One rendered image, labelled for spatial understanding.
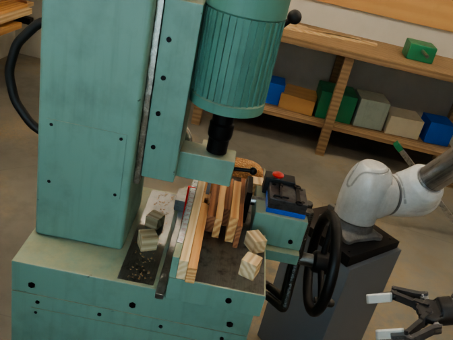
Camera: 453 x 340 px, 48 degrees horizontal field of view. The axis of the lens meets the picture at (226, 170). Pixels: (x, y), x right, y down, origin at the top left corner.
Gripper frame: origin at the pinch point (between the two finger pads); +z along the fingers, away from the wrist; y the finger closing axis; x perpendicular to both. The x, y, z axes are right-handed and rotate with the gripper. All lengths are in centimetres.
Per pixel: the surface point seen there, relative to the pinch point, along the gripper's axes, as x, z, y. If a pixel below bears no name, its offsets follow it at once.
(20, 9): -66, 204, -271
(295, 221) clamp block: -32.5, 18.3, -0.1
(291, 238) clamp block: -27.6, 19.8, -0.1
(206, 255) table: -34, 39, 13
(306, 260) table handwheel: -17.3, 16.7, -4.3
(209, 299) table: -30, 38, 23
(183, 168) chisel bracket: -49, 44, -2
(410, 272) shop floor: 91, -41, -128
